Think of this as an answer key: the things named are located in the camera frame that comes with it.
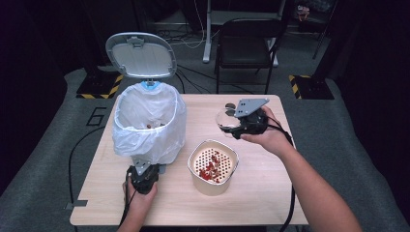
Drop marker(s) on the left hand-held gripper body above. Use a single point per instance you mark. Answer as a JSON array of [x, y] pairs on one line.
[[145, 180]]

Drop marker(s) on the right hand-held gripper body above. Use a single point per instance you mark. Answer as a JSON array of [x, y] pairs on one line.
[[253, 124]]

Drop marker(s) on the white plastic bin liner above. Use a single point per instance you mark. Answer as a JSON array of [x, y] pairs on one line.
[[151, 146]]

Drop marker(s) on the red food scraps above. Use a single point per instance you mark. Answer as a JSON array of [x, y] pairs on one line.
[[211, 169]]

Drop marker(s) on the beige container with perforated strainer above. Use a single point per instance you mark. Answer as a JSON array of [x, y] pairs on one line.
[[212, 188]]

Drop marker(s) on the white pedal trash can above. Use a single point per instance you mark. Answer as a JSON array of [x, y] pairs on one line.
[[141, 61]]

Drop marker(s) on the person's left hand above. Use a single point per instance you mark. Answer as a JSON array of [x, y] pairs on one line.
[[140, 203]]

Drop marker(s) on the person's right hand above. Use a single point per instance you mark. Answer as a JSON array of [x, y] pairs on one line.
[[274, 138]]

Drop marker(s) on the black folding chair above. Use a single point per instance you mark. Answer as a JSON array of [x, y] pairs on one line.
[[248, 48]]

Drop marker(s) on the black stand base striped edge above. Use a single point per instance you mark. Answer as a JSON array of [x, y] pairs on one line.
[[314, 88], [96, 87]]

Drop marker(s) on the grey table clamp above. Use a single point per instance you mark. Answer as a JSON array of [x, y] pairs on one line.
[[77, 203]]

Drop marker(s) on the black cabinet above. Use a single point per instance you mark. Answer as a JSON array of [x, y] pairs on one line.
[[96, 29]]

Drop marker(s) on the white desk frame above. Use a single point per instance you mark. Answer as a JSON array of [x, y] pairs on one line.
[[206, 38]]

